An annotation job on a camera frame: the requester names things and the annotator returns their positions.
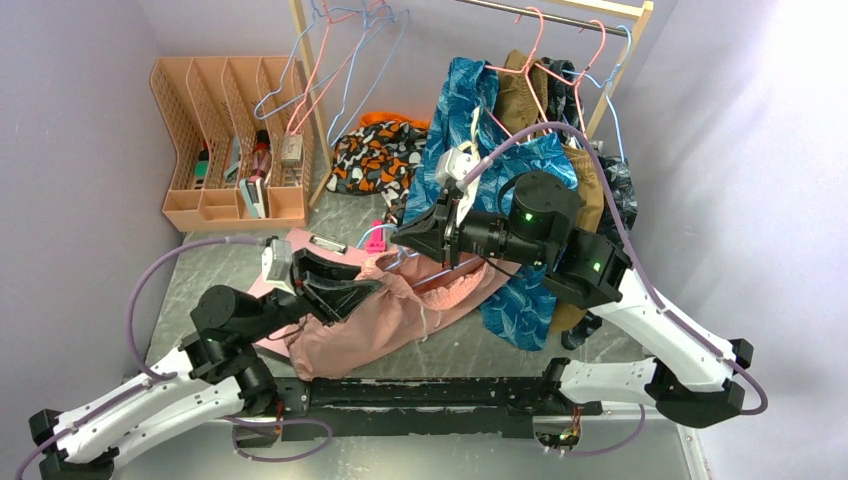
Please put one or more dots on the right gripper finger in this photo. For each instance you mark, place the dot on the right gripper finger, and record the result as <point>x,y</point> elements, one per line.
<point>430,246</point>
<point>427,230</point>

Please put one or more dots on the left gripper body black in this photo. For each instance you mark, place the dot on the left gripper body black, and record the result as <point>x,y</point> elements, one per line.
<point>292,307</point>

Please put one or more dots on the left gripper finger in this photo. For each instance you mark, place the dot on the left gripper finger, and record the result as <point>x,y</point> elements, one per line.
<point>309,264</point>
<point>333,301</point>

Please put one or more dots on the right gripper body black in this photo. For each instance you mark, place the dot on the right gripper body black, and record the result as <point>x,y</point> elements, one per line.
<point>444,213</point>

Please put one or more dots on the light blue wire hanger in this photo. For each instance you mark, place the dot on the light blue wire hanger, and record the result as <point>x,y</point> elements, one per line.
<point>402,254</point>

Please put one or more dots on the pink shorts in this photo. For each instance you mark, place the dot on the pink shorts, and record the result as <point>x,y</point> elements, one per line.
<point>418,298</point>

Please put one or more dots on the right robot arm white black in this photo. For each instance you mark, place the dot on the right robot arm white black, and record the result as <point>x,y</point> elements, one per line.
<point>689,376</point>

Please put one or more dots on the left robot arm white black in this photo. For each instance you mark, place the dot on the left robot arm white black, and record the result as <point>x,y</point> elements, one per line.
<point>215,372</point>

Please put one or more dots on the orange camouflage shorts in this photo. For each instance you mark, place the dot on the orange camouflage shorts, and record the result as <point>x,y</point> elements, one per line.
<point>380,157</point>

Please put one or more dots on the blue shark print shorts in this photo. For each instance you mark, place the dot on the blue shark print shorts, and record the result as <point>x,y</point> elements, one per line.
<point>520,312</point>

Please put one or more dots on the brown shorts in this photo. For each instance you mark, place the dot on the brown shorts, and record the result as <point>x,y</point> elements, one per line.
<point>548,91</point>

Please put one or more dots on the pink hanger with blue shorts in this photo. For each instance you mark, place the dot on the pink hanger with blue shorts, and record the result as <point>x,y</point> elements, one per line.
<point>523,73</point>

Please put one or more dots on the dark grey patterned shorts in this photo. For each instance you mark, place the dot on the dark grey patterned shorts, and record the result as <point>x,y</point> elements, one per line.
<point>573,325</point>

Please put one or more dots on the pink hanger with brown shorts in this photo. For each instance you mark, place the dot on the pink hanger with brown shorts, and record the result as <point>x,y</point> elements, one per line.
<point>579,77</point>

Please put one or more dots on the pink hanger on left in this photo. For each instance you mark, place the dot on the pink hanger on left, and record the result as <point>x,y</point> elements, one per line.
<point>329,37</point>

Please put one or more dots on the pink flat board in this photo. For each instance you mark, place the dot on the pink flat board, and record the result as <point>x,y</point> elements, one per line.
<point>277,342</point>

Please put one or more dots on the peach plastic file organizer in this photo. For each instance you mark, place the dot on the peach plastic file organizer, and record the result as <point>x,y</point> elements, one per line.
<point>233,171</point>

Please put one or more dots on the wooden clothes rack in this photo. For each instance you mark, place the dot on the wooden clothes rack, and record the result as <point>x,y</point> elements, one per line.
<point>639,15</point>

